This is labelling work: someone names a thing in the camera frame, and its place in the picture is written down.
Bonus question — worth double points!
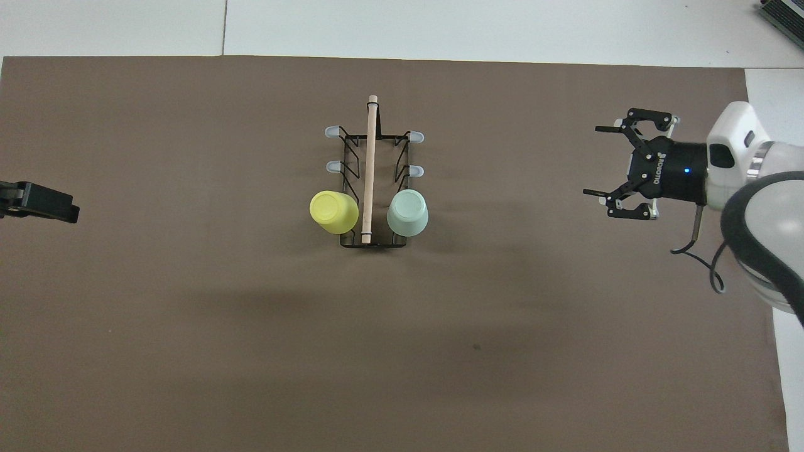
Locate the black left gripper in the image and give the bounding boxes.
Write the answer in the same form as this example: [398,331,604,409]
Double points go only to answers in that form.
[0,181,81,224]

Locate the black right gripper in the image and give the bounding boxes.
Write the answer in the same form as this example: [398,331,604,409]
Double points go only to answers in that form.
[582,108,711,221]

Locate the pale green plastic cup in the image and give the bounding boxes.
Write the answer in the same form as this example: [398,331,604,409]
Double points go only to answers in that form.
[386,189,430,237]

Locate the yellow plastic cup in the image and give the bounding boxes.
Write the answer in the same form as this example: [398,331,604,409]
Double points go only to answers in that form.
[309,190,360,235]

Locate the dark ridged device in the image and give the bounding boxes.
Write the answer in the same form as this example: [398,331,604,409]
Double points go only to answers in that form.
[757,0,804,33]

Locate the brown table mat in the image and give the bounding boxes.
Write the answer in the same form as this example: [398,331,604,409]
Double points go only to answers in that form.
[0,55,789,452]

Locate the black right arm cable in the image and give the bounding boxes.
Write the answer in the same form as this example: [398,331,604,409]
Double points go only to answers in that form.
[670,204,729,294]

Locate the black wire cup rack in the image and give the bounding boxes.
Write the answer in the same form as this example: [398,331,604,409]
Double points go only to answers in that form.
[323,95,425,249]

